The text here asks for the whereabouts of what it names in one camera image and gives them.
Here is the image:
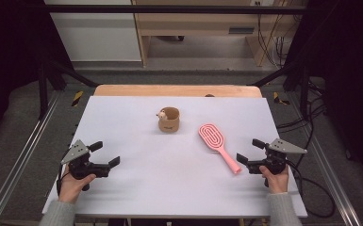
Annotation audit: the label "right hand-held gripper black cable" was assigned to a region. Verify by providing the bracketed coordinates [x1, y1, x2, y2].
[286, 159, 337, 219]

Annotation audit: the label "pink hairbrush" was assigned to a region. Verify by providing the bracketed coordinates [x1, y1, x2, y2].
[197, 122, 243, 175]

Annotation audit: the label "brown cup with hedgehog figure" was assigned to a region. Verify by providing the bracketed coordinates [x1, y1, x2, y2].
[156, 106, 181, 133]

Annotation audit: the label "black horizontal frame bar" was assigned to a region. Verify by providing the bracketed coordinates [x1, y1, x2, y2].
[41, 4, 310, 15]

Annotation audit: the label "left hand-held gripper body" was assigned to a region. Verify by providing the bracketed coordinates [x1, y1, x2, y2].
[60, 138, 111, 192]

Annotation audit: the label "thin dark and yellow cables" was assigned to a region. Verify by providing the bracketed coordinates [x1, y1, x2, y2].
[256, 1, 296, 69]

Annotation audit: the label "left hand-held gripper black cable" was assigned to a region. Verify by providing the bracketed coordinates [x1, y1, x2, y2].
[56, 165, 65, 196]

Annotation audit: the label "light wooden desk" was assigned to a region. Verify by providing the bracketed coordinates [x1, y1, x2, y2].
[131, 0, 300, 68]

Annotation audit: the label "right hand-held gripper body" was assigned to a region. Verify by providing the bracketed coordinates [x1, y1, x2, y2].
[246, 137, 308, 176]

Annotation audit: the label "aluminium floor rail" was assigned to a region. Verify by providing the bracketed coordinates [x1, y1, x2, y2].
[0, 90, 62, 226]
[287, 93, 362, 226]

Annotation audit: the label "white cabinet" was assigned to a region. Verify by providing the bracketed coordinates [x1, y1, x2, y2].
[43, 0, 142, 62]

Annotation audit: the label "yellow and black tape strip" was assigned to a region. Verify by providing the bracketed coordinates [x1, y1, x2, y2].
[272, 91, 291, 106]
[71, 90, 85, 107]

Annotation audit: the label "black metal stand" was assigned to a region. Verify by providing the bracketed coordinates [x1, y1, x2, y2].
[37, 59, 98, 121]
[248, 60, 312, 121]

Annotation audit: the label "person's right hand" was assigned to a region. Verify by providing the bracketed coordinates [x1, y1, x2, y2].
[258, 164, 290, 195]

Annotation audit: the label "person's left hand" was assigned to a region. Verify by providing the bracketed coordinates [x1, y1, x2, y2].
[58, 164, 97, 205]

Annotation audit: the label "black curtain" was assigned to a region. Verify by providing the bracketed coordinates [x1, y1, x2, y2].
[286, 0, 363, 189]
[0, 0, 74, 149]

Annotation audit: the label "bundle of black cables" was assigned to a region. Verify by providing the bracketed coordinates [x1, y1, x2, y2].
[276, 78, 328, 170]

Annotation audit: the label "hand-held gripper black cable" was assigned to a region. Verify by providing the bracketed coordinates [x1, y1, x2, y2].
[56, 165, 65, 196]
[286, 159, 337, 219]

